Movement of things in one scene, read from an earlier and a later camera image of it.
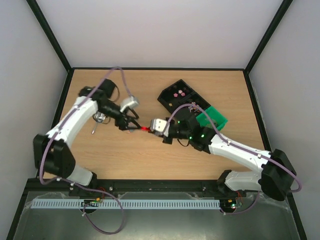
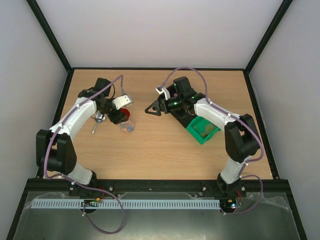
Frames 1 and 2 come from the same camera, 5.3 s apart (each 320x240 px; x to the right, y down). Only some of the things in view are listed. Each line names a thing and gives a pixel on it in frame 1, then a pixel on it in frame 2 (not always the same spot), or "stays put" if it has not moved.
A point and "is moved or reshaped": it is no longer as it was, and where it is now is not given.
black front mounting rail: [62, 186] stays put
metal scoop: [98, 117] stays put
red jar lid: [145, 128] is moved or reshaped
